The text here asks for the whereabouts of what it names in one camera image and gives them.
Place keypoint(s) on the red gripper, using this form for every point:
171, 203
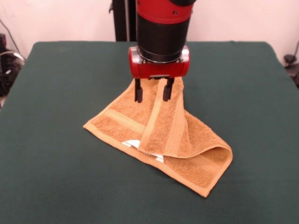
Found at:
158, 70

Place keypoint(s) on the orange terry towel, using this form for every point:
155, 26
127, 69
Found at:
168, 130

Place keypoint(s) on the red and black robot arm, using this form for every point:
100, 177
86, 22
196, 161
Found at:
163, 30

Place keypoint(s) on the dark green table cloth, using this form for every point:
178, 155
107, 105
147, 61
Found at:
233, 93

